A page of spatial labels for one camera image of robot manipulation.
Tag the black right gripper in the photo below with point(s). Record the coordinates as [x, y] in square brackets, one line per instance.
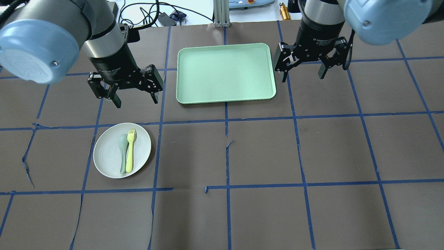
[317, 36]

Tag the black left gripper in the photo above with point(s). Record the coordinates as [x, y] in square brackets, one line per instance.
[112, 67]

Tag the white round plate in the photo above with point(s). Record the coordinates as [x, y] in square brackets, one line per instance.
[106, 154]

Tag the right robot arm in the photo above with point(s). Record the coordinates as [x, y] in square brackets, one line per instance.
[375, 22]

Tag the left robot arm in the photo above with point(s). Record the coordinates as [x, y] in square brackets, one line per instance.
[41, 41]

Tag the yellow plastic fork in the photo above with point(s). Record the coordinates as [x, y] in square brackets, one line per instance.
[130, 152]

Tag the pale green plastic spoon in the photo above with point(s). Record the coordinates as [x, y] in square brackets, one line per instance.
[123, 147]

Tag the brass cylinder fitting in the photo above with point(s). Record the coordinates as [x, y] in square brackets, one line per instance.
[284, 11]

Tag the light green plastic tray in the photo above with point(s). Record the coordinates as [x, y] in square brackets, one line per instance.
[225, 73]

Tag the black power adapter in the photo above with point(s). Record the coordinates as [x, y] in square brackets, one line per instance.
[165, 20]

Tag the aluminium frame post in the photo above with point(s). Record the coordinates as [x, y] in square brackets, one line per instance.
[221, 13]

